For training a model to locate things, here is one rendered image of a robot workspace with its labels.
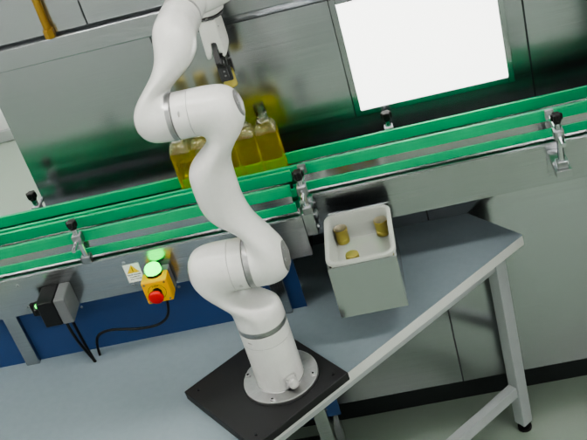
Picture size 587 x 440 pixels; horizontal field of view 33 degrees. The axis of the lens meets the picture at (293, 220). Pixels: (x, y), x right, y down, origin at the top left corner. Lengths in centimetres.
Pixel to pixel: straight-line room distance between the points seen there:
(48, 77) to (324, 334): 101
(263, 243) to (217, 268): 12
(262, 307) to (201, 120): 50
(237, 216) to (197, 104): 28
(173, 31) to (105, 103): 75
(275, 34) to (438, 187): 58
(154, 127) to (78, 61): 70
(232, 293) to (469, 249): 79
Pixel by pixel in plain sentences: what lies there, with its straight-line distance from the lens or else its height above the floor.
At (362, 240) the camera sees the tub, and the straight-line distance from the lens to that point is 255.
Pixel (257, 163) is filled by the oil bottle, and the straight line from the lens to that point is 257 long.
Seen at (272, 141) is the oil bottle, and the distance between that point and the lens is 254.
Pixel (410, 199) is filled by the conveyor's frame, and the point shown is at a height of 97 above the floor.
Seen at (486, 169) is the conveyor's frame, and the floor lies 101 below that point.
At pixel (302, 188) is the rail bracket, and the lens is 245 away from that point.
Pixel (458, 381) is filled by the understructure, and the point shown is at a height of 11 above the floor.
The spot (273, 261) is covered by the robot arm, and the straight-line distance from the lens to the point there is 217.
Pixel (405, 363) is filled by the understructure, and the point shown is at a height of 22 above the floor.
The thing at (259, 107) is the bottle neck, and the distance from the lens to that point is 251.
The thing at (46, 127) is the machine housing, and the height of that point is 132.
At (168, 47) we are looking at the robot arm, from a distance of 201.
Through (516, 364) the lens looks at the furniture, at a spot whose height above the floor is 29.
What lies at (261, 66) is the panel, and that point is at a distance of 261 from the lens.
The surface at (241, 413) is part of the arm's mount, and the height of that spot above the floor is 77.
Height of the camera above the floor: 237
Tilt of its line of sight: 32 degrees down
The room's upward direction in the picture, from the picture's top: 17 degrees counter-clockwise
